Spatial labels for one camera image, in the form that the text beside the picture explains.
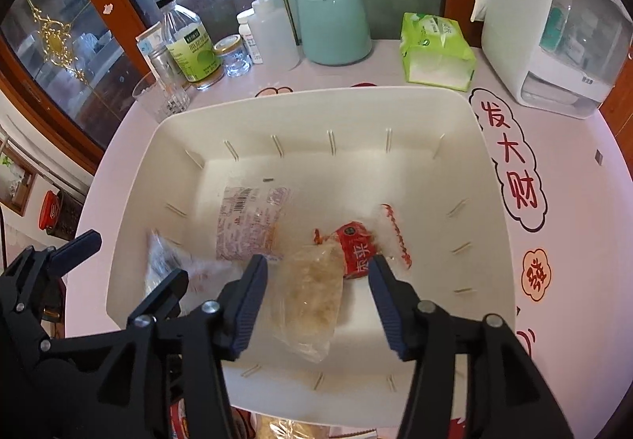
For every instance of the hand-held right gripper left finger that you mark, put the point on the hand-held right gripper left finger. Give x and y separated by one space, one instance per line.
247 305

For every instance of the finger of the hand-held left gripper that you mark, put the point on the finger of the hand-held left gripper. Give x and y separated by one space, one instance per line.
74 246
165 293

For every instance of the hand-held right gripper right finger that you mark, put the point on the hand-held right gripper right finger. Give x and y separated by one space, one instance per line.
388 310

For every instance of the clear dark snack packet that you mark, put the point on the clear dark snack packet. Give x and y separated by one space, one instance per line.
165 261

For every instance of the clear pale crisp snack packet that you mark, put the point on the clear pale crisp snack packet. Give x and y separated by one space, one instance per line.
292 428
309 300

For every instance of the red edged dark snack packet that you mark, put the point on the red edged dark snack packet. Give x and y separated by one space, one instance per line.
179 421

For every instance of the white plastic bin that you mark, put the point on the white plastic bin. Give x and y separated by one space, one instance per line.
346 162

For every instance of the black mesh basket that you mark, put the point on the black mesh basket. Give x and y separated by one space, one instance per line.
71 219

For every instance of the red round object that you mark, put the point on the red round object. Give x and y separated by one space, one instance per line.
49 211

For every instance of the red candy packet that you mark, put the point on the red candy packet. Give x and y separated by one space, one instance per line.
353 248

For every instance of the clear pink printed snack packet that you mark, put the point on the clear pink printed snack packet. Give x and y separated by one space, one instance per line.
252 221

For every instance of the clear glass cup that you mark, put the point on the clear glass cup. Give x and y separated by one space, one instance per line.
165 98

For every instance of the clear glass jar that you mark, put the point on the clear glass jar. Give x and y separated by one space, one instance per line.
163 66

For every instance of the gold door ornament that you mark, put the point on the gold door ornament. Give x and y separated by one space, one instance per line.
54 43

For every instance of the small white blue carton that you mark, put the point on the small white blue carton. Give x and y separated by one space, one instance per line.
148 41

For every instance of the clear bottle green label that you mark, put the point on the clear bottle green label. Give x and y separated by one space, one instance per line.
190 48

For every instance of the small pink sticker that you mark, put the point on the small pink sticker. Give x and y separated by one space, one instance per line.
109 9

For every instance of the small glass jar gold lid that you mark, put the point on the small glass jar gold lid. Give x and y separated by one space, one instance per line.
232 58

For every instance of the small white pill bottle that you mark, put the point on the small white pill bottle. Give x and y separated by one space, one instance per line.
249 36

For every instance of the green tissue pack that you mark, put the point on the green tissue pack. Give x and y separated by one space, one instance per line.
435 43

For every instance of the white pump bottle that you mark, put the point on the white pump bottle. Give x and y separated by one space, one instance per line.
274 33

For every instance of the teal jar brown lid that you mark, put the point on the teal jar brown lid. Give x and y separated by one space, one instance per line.
334 23

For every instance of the white desktop storage box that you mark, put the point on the white desktop storage box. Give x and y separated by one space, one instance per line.
524 23

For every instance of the wooden frame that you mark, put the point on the wooden frame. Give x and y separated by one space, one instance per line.
17 177

